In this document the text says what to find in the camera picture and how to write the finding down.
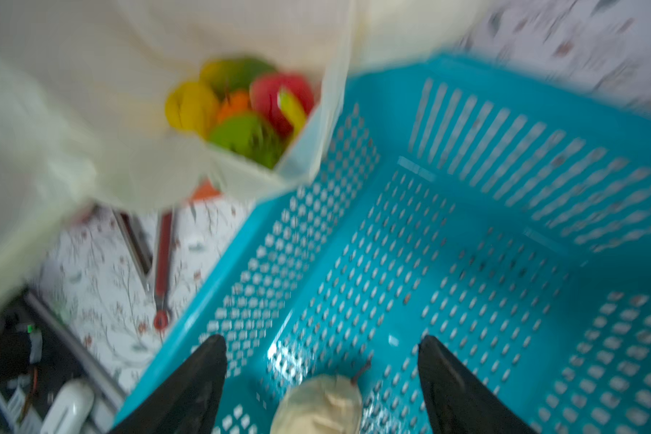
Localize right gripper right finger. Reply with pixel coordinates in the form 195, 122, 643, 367
418, 336, 533, 433

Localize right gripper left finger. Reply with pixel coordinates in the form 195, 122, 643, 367
111, 335, 228, 433

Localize beige pear fruit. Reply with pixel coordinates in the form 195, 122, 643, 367
271, 362, 371, 434

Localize green bumpy fruit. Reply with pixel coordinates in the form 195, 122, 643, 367
208, 111, 285, 169

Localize yellow round fruit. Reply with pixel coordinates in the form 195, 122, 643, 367
165, 81, 221, 139

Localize small orange fruit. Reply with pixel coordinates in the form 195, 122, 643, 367
216, 90, 251, 124

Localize cream plastic bag orange print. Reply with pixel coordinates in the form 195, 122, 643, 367
0, 1, 491, 309

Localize yellow banana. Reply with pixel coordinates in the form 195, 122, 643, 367
278, 87, 307, 139

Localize red bumpy fruit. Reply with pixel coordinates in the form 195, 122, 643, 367
249, 72, 315, 139

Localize green yellow mango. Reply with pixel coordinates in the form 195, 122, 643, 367
199, 56, 277, 98

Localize teal plastic basket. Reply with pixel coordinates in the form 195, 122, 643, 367
114, 54, 651, 433

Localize red metal kitchen tongs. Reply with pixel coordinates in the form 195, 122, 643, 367
113, 210, 174, 334

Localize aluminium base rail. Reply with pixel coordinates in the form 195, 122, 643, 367
0, 291, 127, 433

